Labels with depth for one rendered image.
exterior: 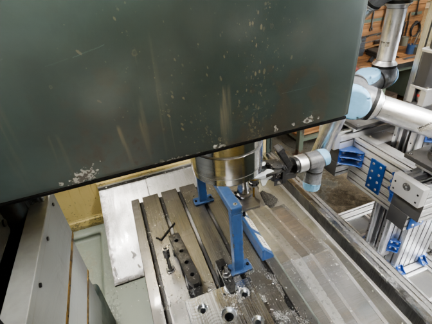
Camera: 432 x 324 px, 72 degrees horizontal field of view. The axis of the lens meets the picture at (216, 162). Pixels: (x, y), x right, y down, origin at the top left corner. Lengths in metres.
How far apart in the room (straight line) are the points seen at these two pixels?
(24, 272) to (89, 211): 1.26
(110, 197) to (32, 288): 1.19
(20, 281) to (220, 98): 0.50
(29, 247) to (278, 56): 0.62
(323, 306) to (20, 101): 1.22
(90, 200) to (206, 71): 1.55
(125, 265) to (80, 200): 0.50
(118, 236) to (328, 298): 1.05
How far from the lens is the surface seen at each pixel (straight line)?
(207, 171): 0.59
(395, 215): 1.56
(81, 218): 1.98
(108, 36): 0.40
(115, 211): 1.77
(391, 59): 1.78
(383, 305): 1.51
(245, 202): 1.00
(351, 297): 1.43
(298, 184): 1.78
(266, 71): 0.47
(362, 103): 1.13
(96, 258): 1.86
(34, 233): 0.79
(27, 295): 0.67
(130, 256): 1.66
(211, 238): 1.33
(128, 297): 1.58
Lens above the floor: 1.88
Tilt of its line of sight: 33 degrees down
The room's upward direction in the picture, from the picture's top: 5 degrees counter-clockwise
